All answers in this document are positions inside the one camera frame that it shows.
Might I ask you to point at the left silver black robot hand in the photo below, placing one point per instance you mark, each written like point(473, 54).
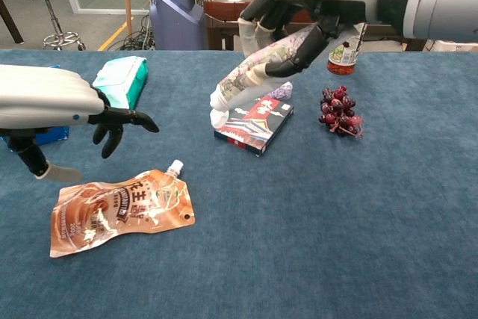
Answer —
point(45, 96)

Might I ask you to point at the white floral cream tube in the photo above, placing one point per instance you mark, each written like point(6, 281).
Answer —
point(239, 83)

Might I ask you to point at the blue cookie box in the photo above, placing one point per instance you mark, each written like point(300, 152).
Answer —
point(54, 135)

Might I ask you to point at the brown tea bottle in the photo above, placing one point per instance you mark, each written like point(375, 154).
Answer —
point(343, 61)

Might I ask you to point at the green wet wipes pack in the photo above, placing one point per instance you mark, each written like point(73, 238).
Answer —
point(123, 72)

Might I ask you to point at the wooden mahjong table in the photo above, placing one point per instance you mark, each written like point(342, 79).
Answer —
point(224, 9)

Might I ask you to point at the small lavender plastic box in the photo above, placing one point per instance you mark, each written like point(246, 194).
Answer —
point(281, 91)

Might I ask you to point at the dark red grape bunch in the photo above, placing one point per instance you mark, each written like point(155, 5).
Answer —
point(338, 111)

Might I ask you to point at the white plastic basket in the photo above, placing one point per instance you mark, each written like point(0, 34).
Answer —
point(448, 46)

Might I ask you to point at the orange spout pouch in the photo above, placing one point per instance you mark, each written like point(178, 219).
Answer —
point(119, 210)

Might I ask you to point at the red black card box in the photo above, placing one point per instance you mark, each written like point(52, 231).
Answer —
point(257, 128)

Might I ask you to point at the blue felt table cloth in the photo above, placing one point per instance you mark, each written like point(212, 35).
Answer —
point(261, 240)

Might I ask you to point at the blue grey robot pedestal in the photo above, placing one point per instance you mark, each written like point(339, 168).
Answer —
point(175, 16)

